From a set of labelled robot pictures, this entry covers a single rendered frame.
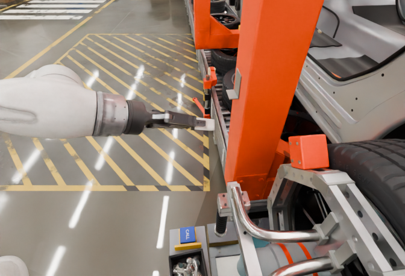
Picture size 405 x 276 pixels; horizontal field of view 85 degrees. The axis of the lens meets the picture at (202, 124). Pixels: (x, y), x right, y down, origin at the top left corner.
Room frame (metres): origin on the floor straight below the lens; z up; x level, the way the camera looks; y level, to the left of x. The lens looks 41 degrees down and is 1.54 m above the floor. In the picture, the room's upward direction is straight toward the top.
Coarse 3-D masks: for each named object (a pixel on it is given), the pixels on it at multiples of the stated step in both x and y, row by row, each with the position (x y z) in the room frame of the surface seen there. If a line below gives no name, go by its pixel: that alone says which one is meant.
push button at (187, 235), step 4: (180, 228) 0.47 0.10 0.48; (184, 228) 0.47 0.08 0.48; (188, 228) 0.47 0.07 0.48; (192, 228) 0.47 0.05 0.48; (180, 232) 0.46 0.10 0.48; (184, 232) 0.46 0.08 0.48; (188, 232) 0.46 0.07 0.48; (192, 232) 0.46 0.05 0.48; (180, 236) 0.44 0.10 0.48; (184, 236) 0.44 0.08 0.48; (188, 236) 0.44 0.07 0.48; (192, 236) 0.44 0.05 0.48; (180, 240) 0.42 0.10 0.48; (184, 240) 0.42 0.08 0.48; (188, 240) 0.42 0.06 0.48; (192, 240) 0.42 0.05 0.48
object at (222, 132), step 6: (198, 54) 2.95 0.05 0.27; (204, 54) 2.67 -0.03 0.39; (204, 60) 2.49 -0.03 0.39; (204, 66) 2.34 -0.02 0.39; (204, 72) 2.30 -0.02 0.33; (210, 90) 1.83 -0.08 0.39; (216, 96) 1.72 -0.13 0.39; (216, 102) 1.63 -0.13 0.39; (216, 108) 1.54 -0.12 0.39; (216, 114) 1.47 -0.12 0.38; (216, 120) 1.45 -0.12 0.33; (222, 120) 1.38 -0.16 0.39; (216, 126) 1.43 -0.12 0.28; (222, 126) 1.31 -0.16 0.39; (222, 132) 1.24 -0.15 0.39; (222, 138) 1.19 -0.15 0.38; (222, 144) 1.17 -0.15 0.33; (222, 150) 1.15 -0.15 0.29; (222, 156) 1.11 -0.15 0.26; (222, 162) 1.09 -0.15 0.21
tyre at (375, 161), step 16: (336, 144) 0.43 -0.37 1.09; (352, 144) 0.42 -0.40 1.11; (368, 144) 0.40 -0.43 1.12; (384, 144) 0.40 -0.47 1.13; (400, 144) 0.39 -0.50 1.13; (336, 160) 0.37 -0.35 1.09; (352, 160) 0.34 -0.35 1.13; (368, 160) 0.32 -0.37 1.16; (384, 160) 0.31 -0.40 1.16; (400, 160) 0.31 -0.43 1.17; (352, 176) 0.32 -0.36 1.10; (368, 176) 0.29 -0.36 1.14; (384, 176) 0.27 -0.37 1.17; (400, 176) 0.27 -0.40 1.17; (368, 192) 0.27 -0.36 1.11; (384, 192) 0.25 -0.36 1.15; (400, 192) 0.23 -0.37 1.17; (288, 208) 0.45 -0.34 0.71; (384, 208) 0.23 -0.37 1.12; (400, 208) 0.21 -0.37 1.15; (400, 224) 0.19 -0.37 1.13
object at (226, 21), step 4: (216, 16) 4.02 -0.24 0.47; (220, 16) 4.02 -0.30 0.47; (224, 16) 4.01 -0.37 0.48; (228, 16) 3.97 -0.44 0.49; (232, 16) 3.91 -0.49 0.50; (236, 16) 3.90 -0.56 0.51; (220, 20) 3.85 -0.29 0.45; (224, 20) 3.75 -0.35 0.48; (228, 20) 3.79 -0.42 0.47; (232, 20) 3.81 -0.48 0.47; (236, 20) 3.67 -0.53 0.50; (224, 24) 3.49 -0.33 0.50; (228, 24) 3.49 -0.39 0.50; (232, 24) 3.51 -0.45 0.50; (236, 24) 3.56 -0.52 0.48; (228, 28) 3.48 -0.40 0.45; (232, 28) 3.50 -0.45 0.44; (236, 28) 3.56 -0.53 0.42
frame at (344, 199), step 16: (288, 176) 0.41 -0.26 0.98; (304, 176) 0.35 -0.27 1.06; (320, 176) 0.31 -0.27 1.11; (336, 176) 0.30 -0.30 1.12; (272, 192) 0.45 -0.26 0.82; (288, 192) 0.43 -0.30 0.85; (336, 192) 0.26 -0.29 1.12; (352, 192) 0.26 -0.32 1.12; (272, 208) 0.43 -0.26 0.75; (336, 208) 0.24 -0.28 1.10; (352, 208) 0.24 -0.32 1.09; (368, 208) 0.23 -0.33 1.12; (272, 224) 0.39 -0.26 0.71; (288, 224) 0.39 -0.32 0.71; (352, 224) 0.20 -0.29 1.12; (368, 224) 0.20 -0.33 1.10; (384, 224) 0.19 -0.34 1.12; (352, 240) 0.18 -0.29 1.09; (368, 240) 0.17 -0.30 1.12; (384, 240) 0.17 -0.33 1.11; (368, 256) 0.14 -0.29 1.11; (384, 256) 0.15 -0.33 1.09; (400, 256) 0.14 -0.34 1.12; (368, 272) 0.13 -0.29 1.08; (384, 272) 0.12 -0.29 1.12; (400, 272) 0.12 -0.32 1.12
